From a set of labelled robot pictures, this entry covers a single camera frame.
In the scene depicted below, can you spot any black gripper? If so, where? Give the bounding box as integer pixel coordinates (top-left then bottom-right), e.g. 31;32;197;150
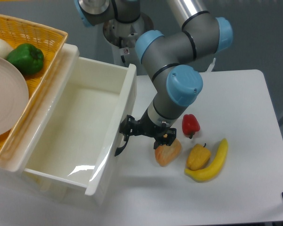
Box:
119;115;176;149

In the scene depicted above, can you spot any black top drawer handle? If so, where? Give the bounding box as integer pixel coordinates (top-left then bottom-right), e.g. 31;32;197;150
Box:
114;135;129;156

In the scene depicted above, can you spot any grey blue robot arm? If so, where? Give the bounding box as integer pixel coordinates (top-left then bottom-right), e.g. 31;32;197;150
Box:
75;0;233;147

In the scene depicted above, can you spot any white drawer cabinet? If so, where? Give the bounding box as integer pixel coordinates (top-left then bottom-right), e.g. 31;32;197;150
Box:
0;44;79;199

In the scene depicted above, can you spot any orange bread piece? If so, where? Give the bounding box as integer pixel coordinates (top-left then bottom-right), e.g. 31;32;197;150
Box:
155;138;182;167

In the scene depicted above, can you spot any red bell pepper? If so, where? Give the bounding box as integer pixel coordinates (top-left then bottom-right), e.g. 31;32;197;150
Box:
182;114;200;139

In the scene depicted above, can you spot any yellow bell pepper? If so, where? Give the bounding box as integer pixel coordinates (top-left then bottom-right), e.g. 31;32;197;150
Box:
186;144;211;170

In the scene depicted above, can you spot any yellow banana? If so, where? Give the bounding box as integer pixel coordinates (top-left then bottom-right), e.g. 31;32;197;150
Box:
184;138;228;182

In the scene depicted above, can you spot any yellow wicker basket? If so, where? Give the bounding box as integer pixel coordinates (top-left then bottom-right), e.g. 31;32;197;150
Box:
0;14;68;157

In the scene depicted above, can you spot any green bell pepper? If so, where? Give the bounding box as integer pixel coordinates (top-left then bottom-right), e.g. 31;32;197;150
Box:
7;43;44;75

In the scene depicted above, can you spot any beige round plate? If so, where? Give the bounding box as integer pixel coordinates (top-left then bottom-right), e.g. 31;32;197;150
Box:
0;58;29;135

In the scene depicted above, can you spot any black pedestal cable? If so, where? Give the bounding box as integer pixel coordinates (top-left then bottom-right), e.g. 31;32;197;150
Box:
118;37;132;68

